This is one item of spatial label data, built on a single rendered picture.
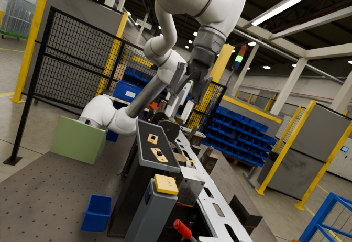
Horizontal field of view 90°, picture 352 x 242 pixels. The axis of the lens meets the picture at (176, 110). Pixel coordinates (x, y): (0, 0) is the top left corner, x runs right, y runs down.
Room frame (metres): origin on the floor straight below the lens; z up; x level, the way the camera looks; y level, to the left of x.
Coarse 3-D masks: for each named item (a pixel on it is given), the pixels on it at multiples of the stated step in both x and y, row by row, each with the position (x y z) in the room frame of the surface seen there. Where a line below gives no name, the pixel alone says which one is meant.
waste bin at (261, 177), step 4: (272, 152) 3.96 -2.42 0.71; (268, 156) 3.79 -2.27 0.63; (272, 156) 3.68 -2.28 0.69; (276, 156) 3.97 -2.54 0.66; (268, 160) 3.74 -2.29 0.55; (272, 160) 3.64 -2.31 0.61; (264, 164) 3.83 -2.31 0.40; (268, 164) 3.69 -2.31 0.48; (272, 164) 3.62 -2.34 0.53; (264, 168) 3.75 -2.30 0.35; (268, 168) 3.66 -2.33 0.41; (260, 172) 3.81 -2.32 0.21; (264, 172) 3.70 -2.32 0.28; (268, 172) 3.63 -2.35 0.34; (260, 176) 3.74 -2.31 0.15; (264, 176) 3.66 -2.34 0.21; (260, 180) 3.69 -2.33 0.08; (260, 184) 3.66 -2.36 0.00
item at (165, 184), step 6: (156, 174) 0.46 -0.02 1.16; (156, 180) 0.44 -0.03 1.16; (162, 180) 0.45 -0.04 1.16; (168, 180) 0.46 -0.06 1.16; (156, 186) 0.42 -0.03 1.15; (162, 186) 0.42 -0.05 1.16; (168, 186) 0.43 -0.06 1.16; (174, 186) 0.44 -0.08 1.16; (162, 192) 0.41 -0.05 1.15; (168, 192) 0.42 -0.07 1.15; (174, 192) 0.42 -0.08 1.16
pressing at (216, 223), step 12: (180, 132) 1.49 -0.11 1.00; (180, 144) 1.21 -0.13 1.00; (192, 156) 1.09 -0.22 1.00; (204, 168) 1.00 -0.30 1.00; (204, 192) 0.75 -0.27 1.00; (216, 192) 0.79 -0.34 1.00; (204, 204) 0.66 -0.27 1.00; (228, 204) 0.74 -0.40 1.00; (204, 216) 0.59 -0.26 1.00; (216, 216) 0.62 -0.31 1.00; (228, 216) 0.65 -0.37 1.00; (216, 228) 0.56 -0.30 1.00; (240, 228) 0.61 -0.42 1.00; (228, 240) 0.53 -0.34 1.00; (252, 240) 0.58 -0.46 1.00
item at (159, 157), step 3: (153, 150) 0.59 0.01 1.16; (159, 150) 0.61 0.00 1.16; (153, 153) 0.57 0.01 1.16; (156, 153) 0.58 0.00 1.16; (159, 153) 0.57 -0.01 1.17; (162, 153) 0.58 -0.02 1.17; (156, 156) 0.56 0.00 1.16; (159, 156) 0.57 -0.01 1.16; (162, 156) 0.58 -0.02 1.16; (159, 159) 0.55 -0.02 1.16; (162, 159) 0.56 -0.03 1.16; (165, 159) 0.56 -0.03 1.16; (165, 162) 0.55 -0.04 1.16
